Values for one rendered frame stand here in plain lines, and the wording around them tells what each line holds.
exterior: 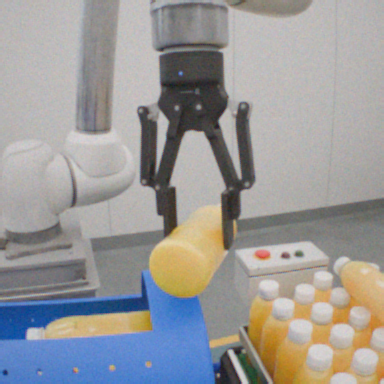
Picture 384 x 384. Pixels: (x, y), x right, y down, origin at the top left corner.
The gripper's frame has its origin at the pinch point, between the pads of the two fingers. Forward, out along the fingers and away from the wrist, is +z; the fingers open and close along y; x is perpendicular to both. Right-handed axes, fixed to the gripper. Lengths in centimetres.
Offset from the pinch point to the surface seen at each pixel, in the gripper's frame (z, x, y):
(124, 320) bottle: 16.7, -0.3, 12.6
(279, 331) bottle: 26.1, -16.4, -9.1
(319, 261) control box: 22.0, -40.0, -15.6
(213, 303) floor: 122, -181, 52
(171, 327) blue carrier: 11.1, 7.2, 1.6
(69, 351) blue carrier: 11.9, 14.6, 11.5
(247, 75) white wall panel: -35, -305, 48
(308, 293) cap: 21.7, -23.8, -13.7
